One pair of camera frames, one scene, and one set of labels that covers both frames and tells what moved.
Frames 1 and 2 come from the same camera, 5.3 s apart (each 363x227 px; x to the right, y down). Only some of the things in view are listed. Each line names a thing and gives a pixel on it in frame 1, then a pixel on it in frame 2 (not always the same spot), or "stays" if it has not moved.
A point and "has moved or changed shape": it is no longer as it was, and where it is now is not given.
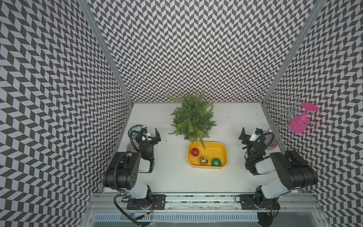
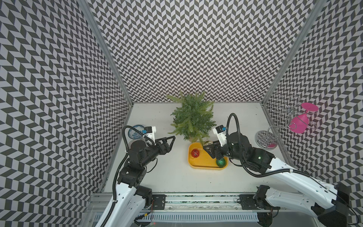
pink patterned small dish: [130, 147] stays
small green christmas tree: [193, 119] stays
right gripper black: [246, 138] → [215, 150]
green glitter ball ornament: [216, 161] has moved or changed shape
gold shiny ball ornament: [203, 161] → [208, 143]
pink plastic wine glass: [299, 124] stays
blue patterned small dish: [133, 131] stays
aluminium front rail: [207, 203] stays
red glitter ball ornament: [194, 152] stays
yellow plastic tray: [213, 149] stays
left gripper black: [154, 139] → [167, 148]
